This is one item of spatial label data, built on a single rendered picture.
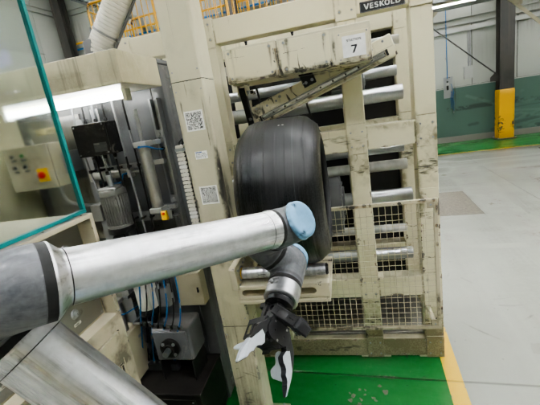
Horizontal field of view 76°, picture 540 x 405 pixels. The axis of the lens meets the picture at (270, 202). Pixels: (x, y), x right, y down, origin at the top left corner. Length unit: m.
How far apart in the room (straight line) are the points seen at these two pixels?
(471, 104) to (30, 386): 10.64
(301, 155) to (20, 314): 0.86
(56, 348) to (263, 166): 0.76
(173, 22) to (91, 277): 1.05
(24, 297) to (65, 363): 0.17
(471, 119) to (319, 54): 9.45
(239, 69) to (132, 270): 1.16
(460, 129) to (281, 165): 9.81
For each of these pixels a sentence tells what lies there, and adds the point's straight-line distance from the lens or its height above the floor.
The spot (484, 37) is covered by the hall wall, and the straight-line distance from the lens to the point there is 11.01.
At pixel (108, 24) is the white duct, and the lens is 1.89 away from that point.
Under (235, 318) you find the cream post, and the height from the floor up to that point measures 0.66.
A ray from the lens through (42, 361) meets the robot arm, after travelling 0.67.
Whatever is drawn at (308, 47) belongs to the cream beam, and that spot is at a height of 1.72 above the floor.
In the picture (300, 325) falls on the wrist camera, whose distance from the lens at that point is 0.79.
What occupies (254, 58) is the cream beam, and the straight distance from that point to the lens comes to 1.58.
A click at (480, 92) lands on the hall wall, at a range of 10.87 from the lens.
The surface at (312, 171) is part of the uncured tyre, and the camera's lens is 1.14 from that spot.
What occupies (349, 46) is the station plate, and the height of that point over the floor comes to 1.70.
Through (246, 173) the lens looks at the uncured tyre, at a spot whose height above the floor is 1.32.
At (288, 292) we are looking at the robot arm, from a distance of 0.88.
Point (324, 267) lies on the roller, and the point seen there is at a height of 0.91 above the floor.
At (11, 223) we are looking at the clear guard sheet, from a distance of 1.14.
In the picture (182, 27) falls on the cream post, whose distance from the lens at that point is 1.41.
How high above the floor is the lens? 1.49
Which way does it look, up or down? 14 degrees down
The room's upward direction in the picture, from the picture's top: 9 degrees counter-clockwise
